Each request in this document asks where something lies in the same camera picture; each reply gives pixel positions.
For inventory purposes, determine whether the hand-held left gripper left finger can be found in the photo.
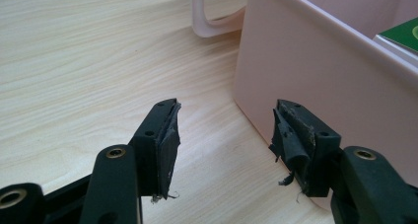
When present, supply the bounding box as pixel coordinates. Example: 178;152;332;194
128;98;182;203

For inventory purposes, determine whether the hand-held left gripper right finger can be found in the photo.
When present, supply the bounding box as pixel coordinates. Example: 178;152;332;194
268;99;343;198

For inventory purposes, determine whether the pink plastic storage bin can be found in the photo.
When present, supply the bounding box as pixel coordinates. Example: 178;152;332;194
189;0;418;212

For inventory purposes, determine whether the green and white box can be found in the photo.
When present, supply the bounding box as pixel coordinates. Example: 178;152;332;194
372;16;418;69

